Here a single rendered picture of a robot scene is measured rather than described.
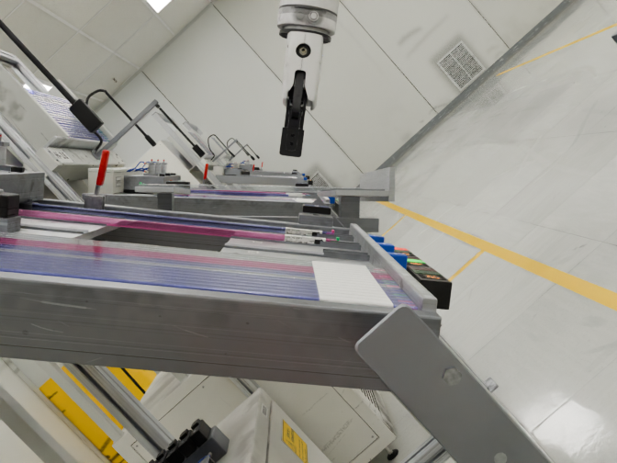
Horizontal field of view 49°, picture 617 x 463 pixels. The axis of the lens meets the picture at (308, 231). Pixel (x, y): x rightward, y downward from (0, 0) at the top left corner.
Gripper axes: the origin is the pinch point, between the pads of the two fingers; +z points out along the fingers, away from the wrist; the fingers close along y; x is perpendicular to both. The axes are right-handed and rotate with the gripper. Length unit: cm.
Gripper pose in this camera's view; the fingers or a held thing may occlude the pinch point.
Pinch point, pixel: (291, 142)
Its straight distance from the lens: 99.3
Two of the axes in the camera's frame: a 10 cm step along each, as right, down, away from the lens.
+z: -1.3, 9.9, 1.0
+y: -0.3, -1.0, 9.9
